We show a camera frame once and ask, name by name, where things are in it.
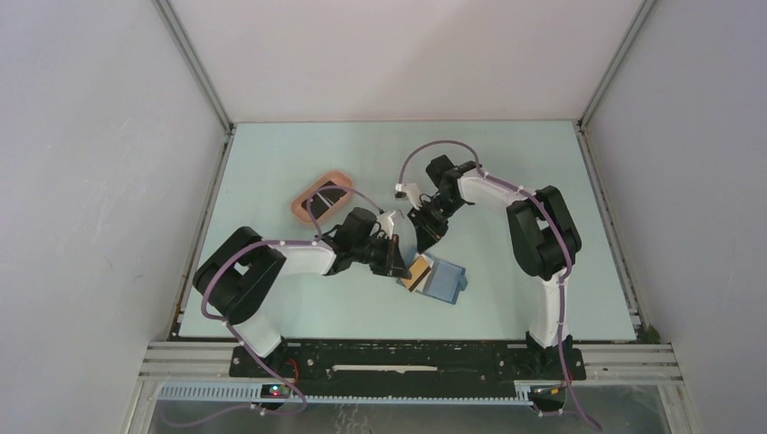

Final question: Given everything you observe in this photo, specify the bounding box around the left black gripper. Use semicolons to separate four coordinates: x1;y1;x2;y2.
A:
352;233;411;279

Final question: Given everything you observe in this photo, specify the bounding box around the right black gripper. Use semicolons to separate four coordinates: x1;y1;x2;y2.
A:
407;194;465;254

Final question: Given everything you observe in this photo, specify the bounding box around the gold credit card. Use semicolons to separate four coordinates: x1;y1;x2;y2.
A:
400;255;434;292

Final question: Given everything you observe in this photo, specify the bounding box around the blue card holder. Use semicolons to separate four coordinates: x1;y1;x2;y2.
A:
411;253;468;305

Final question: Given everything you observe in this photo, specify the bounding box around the pink oval tray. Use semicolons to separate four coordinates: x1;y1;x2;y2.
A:
290;170;354;226

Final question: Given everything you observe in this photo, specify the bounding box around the black credit card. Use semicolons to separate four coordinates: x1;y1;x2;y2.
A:
301;182;347;220

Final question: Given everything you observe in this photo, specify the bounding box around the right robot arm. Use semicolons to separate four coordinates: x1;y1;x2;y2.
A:
394;156;582;378

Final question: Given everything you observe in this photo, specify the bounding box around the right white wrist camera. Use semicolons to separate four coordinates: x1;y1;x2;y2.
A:
394;183;422;210

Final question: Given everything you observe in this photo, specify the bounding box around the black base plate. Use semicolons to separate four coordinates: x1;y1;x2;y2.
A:
229;338;587;399

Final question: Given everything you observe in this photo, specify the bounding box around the aluminium frame rail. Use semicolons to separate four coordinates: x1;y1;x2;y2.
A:
134;341;685;409

